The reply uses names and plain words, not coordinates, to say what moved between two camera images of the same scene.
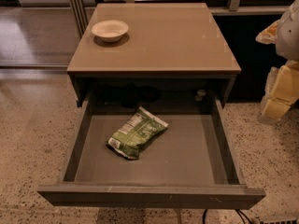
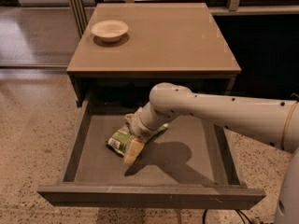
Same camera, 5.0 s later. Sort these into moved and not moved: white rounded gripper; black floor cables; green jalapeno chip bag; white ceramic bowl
Moved: white rounded gripper
Not moved: white ceramic bowl; black floor cables; green jalapeno chip bag
